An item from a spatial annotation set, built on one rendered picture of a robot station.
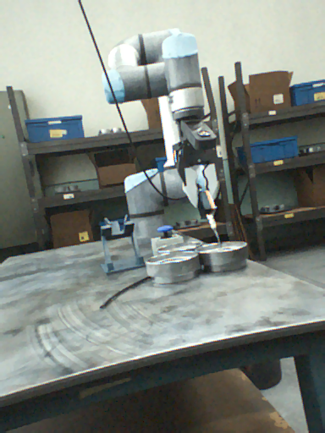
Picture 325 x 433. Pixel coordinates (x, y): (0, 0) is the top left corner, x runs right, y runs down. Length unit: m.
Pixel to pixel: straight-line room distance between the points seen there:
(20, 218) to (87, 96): 1.46
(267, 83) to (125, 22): 1.61
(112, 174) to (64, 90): 1.12
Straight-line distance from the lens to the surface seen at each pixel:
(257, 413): 0.94
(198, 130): 0.94
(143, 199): 1.41
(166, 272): 0.83
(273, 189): 5.38
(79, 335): 0.65
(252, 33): 5.55
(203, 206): 0.97
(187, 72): 1.00
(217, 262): 0.87
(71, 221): 4.37
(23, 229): 4.69
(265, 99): 4.86
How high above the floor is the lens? 0.99
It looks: 4 degrees down
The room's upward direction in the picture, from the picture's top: 9 degrees counter-clockwise
